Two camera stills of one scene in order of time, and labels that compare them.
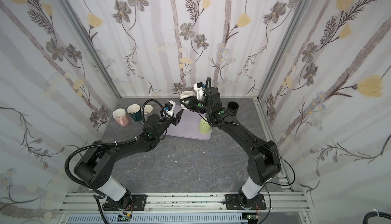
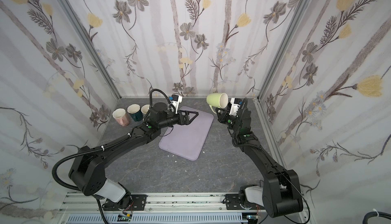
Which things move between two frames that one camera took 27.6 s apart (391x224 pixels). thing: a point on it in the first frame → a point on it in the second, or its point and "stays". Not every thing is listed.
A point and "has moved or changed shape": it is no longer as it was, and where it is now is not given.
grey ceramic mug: [147, 111] stays
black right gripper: [193, 104] → [225, 114]
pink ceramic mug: [120, 115] stays
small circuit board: [124, 217] stays
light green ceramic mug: [204, 127] has moved or changed shape
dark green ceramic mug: [134, 110] stays
